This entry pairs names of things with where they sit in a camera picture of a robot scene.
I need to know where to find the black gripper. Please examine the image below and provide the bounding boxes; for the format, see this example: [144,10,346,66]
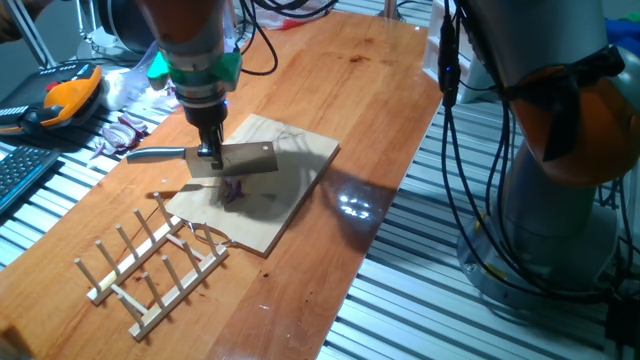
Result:
[180,94,229,171]

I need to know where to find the steel cleaver knife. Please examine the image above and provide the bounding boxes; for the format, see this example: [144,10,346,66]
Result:
[125,141,280,180]

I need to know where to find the red onion piece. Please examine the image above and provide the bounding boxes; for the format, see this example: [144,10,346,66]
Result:
[222,177,247,205]

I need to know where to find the red onion slices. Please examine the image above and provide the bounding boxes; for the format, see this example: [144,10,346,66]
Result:
[89,112,150,161]

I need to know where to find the light wooden cutting board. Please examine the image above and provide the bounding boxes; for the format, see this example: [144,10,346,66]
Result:
[164,113,341,259]

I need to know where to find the clear bag of chopped onion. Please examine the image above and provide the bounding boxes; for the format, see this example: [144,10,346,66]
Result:
[117,39,186,110]

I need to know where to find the white rounded lump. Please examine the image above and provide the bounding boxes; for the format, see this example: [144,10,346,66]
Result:
[99,67,129,111]

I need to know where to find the wooden peg dish rack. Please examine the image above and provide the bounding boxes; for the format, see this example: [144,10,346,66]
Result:
[73,192,230,343]

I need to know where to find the large reddish wooden panel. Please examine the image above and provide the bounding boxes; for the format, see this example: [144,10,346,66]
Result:
[0,10,446,360]

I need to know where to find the orange black teach pendant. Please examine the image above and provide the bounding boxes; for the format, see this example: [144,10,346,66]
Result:
[0,62,105,137]

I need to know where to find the black round reel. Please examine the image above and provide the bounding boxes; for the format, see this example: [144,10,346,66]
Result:
[94,0,157,55]

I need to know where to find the white shopping bag red print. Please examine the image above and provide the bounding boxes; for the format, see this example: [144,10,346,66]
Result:
[252,0,335,31]

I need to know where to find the white metal clamp stand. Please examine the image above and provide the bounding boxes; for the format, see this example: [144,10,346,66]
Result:
[74,0,122,62]

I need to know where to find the black keyboard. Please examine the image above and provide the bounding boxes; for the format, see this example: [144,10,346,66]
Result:
[0,145,61,215]

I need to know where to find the blue plastic bag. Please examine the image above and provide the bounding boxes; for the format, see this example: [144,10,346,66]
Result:
[604,12,640,49]

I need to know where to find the aluminium frame post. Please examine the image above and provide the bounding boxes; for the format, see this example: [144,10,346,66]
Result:
[2,0,57,69]
[377,0,406,21]

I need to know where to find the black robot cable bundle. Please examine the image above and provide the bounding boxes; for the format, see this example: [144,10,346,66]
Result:
[237,0,640,306]

